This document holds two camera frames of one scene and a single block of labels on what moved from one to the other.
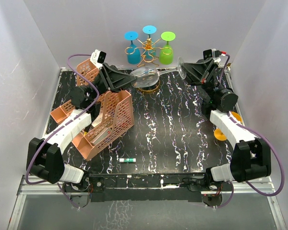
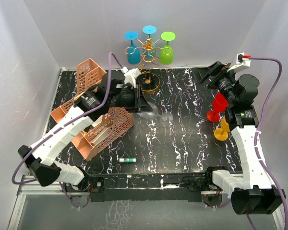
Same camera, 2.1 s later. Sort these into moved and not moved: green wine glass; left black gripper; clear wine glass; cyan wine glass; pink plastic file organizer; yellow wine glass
Moved: clear wine glass; left black gripper
Not moved: yellow wine glass; cyan wine glass; pink plastic file organizer; green wine glass
